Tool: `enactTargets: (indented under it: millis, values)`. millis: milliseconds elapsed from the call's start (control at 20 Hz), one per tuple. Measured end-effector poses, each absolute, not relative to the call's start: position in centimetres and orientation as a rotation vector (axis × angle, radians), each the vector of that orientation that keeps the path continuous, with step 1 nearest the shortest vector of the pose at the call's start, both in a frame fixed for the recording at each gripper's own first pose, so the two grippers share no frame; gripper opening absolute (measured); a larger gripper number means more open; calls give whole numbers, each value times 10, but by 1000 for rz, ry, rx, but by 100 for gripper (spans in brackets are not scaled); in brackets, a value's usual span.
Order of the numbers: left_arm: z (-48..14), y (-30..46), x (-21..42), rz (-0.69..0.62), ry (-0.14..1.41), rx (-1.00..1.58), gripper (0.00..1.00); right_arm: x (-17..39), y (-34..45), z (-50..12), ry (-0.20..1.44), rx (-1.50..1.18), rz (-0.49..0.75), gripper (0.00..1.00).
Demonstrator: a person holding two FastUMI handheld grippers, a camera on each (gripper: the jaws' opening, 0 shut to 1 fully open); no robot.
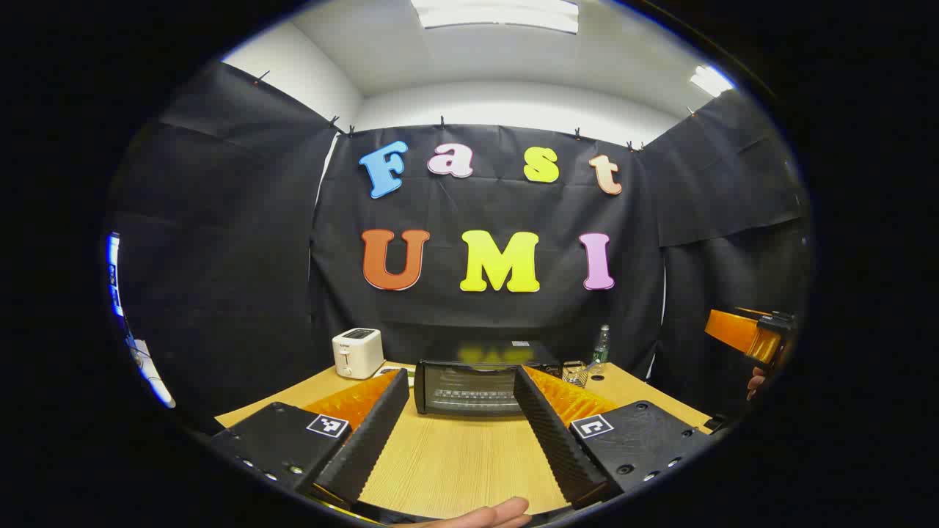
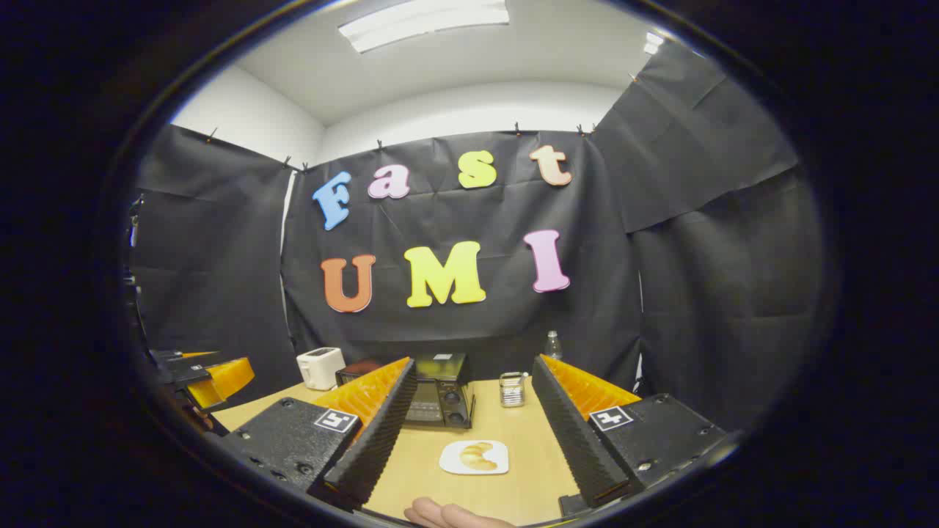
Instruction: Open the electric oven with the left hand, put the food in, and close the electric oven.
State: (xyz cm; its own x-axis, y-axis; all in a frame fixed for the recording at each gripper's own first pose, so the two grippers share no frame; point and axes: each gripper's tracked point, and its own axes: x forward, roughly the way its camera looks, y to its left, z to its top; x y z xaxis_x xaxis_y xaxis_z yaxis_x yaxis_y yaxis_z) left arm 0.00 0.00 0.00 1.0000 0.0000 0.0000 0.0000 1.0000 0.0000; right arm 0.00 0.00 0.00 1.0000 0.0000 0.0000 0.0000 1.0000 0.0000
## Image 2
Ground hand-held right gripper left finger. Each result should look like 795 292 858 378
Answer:
220 357 417 512

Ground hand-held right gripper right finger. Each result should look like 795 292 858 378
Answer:
531 354 728 518

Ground black electric oven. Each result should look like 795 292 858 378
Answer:
336 353 475 430

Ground golden croissant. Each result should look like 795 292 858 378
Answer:
458 441 498 472

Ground white square plate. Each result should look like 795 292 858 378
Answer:
439 439 510 476

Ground white toaster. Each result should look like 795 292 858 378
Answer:
296 347 346 391

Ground black backdrop cloth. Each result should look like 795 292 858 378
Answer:
131 40 826 433

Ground long ceiling light panel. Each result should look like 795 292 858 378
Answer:
337 0 511 54

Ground metal wire basket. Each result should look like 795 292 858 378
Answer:
499 372 527 408

